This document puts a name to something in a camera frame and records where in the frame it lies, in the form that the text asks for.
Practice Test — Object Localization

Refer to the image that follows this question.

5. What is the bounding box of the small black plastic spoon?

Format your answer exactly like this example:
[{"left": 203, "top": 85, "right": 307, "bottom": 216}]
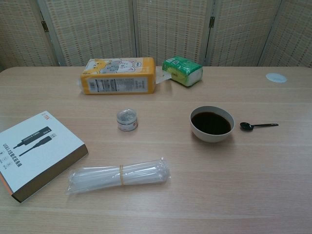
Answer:
[{"left": 239, "top": 122, "right": 279, "bottom": 132}]

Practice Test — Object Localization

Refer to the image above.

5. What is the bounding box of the white bowl of dark liquid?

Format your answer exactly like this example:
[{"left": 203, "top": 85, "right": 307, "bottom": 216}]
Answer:
[{"left": 190, "top": 105, "right": 235, "bottom": 143}]

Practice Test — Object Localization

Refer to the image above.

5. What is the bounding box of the small round clear tin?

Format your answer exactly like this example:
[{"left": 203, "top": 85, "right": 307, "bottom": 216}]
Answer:
[{"left": 116, "top": 109, "right": 139, "bottom": 132}]

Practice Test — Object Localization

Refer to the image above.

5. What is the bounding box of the yellow cat print tissue pack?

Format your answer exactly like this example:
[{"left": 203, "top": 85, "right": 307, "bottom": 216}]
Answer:
[{"left": 76, "top": 57, "right": 172, "bottom": 96}]

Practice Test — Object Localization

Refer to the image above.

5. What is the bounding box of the green tissue pack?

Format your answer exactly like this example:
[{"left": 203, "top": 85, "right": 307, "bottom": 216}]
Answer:
[{"left": 162, "top": 56, "right": 203, "bottom": 87}]

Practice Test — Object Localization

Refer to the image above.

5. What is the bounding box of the yellow rubber band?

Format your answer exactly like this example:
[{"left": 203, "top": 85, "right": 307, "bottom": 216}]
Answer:
[{"left": 119, "top": 164, "right": 126, "bottom": 187}]

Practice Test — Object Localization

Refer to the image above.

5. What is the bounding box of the clear wrapped straw bundle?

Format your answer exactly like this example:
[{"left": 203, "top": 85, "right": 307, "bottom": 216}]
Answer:
[{"left": 65, "top": 156, "right": 171, "bottom": 195}]

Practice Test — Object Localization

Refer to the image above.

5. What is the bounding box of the woven folding screen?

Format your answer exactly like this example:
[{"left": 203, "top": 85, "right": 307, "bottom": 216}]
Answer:
[{"left": 0, "top": 0, "right": 312, "bottom": 68}]

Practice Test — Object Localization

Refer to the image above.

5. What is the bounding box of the white round table grommet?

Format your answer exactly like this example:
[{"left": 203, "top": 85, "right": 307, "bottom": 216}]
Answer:
[{"left": 265, "top": 72, "right": 288, "bottom": 83}]

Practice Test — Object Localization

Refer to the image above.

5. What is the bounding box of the white USB cable box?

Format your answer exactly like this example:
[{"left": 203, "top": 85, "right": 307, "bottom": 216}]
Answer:
[{"left": 0, "top": 111, "right": 89, "bottom": 203}]

